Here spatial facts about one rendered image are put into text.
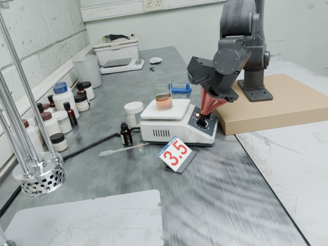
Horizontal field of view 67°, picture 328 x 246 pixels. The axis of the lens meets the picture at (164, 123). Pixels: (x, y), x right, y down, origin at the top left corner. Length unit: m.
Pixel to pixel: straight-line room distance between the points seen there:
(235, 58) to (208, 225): 0.33
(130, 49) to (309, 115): 1.27
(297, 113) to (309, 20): 1.82
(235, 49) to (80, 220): 0.46
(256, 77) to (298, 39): 1.68
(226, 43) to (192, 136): 0.25
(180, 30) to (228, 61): 1.63
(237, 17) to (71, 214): 0.54
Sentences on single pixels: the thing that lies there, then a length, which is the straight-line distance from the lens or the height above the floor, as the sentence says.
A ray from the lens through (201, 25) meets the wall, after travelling 2.19.
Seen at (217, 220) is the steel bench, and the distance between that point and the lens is 0.48.
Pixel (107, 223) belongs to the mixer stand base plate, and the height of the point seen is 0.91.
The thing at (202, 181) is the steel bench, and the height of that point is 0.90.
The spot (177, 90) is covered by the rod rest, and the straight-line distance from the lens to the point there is 1.06.
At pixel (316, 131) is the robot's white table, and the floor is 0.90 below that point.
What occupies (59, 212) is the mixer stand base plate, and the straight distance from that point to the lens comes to 0.57.
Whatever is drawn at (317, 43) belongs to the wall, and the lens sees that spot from 2.62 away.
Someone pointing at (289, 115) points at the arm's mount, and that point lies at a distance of 0.76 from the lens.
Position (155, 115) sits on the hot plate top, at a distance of 0.66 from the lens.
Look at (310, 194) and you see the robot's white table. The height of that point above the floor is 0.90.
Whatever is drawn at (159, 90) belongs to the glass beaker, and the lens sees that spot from 0.66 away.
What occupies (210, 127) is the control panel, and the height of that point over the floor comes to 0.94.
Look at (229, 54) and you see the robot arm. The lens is 0.56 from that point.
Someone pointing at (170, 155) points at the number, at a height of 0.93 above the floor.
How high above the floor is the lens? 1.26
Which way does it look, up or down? 26 degrees down
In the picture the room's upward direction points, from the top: 8 degrees counter-clockwise
